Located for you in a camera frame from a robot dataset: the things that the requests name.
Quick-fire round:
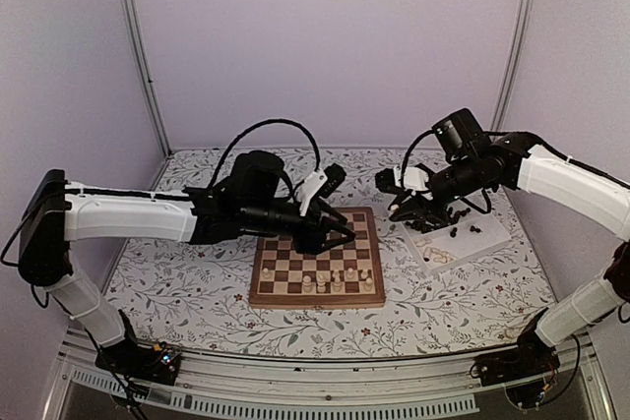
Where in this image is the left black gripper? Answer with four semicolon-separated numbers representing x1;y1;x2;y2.
241;200;357;256

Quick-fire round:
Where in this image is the wooden chess board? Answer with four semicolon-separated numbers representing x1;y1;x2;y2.
249;207;386;310

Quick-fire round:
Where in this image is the white chess king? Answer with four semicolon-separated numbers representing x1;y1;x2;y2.
316;272;327;293

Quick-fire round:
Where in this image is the white chess bishop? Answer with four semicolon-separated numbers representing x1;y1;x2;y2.
331;277;344;293

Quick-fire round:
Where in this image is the white chess queen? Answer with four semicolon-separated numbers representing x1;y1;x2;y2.
302;275;313;294

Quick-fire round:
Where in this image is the white chess rook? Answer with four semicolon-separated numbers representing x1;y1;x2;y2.
361;277;374;293

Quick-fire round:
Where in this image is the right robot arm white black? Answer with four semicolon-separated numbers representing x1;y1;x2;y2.
375;108;629;377

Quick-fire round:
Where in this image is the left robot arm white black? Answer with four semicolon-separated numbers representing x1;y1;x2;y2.
9;150;355;375

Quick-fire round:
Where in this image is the pile of dark chess pieces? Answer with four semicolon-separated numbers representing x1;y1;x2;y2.
406;207;472;234

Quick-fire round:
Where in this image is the pile of white chess pieces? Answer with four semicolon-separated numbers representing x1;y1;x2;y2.
415;239;457;266

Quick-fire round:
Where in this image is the white divided tray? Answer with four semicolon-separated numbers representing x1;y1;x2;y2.
402;202;511;275

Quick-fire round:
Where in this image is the floral table mat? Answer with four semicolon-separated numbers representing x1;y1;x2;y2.
100;147;557;360

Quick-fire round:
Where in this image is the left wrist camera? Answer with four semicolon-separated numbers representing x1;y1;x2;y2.
296;163;347;216

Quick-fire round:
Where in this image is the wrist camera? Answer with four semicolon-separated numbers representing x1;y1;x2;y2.
375;166;431;195
296;163;347;216

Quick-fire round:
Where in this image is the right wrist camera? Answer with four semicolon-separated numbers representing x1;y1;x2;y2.
375;166;431;195

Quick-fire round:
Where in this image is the right wrist cable loop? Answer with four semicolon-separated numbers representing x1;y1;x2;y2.
399;130;439;190

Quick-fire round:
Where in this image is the wrist cable loop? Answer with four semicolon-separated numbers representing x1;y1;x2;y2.
399;130;439;190
211;118;324;190

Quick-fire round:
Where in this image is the left wrist cable loop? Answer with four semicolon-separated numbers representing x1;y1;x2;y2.
211;118;324;190

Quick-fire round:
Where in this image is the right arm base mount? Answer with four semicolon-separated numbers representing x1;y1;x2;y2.
469;338;560;410

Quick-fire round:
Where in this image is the front aluminium rail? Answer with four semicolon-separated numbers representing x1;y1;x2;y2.
43;330;616;419

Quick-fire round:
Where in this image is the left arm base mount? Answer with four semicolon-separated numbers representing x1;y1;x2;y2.
95;339;181;386

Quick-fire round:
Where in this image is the right aluminium frame post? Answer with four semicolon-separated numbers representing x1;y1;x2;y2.
489;0;534;132

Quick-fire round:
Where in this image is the aluminium frame post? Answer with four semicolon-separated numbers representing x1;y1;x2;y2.
489;0;534;132
120;0;172;157

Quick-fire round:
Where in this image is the left aluminium frame post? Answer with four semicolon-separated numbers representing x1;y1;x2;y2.
120;0;172;157

